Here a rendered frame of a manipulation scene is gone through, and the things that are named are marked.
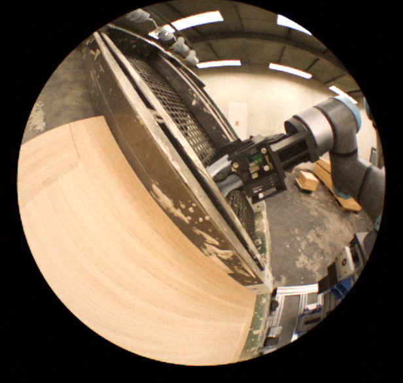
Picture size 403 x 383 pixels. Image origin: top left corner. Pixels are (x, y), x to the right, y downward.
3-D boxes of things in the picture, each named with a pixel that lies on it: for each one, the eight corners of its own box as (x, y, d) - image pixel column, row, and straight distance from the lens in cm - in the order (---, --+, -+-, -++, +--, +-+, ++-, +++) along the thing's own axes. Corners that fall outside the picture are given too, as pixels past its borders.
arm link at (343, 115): (367, 140, 30) (356, 92, 28) (338, 163, 22) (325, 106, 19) (343, 130, 34) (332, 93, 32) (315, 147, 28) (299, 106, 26)
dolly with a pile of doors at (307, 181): (313, 195, 368) (318, 181, 356) (298, 191, 342) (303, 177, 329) (307, 184, 417) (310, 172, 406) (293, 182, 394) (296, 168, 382)
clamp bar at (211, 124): (254, 216, 69) (295, 198, 68) (139, 52, 92) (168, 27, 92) (254, 204, 77) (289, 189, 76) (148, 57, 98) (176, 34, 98)
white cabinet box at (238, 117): (243, 166, 411) (247, 102, 396) (226, 163, 417) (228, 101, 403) (244, 161, 469) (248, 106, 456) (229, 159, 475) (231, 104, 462)
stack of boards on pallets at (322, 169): (357, 214, 464) (368, 191, 448) (341, 212, 380) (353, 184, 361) (328, 179, 618) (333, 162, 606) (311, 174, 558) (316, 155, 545)
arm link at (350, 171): (351, 218, 29) (360, 168, 22) (325, 188, 34) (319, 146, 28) (369, 197, 34) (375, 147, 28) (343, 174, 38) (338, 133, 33)
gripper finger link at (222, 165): (177, 187, 21) (226, 160, 16) (190, 173, 25) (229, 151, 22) (188, 202, 21) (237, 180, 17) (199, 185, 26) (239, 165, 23)
